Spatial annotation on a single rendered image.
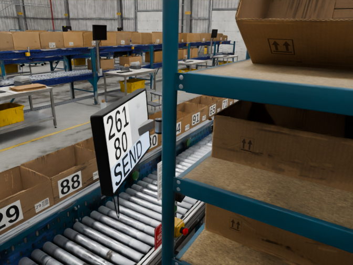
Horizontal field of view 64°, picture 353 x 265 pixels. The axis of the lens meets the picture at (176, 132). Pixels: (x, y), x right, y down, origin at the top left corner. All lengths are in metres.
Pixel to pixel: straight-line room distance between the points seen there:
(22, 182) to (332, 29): 1.76
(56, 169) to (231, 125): 1.61
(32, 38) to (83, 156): 5.06
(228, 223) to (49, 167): 1.51
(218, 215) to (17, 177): 1.43
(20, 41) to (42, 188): 5.31
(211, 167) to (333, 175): 0.23
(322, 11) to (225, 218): 0.52
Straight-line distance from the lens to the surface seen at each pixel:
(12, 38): 6.69
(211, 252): 0.70
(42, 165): 2.00
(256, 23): 0.58
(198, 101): 3.56
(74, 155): 2.13
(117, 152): 1.07
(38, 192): 1.67
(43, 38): 7.04
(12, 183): 1.93
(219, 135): 0.63
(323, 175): 0.60
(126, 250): 1.60
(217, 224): 0.73
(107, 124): 0.98
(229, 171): 0.60
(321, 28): 0.57
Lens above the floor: 1.81
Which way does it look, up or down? 20 degrees down
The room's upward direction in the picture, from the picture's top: 1 degrees clockwise
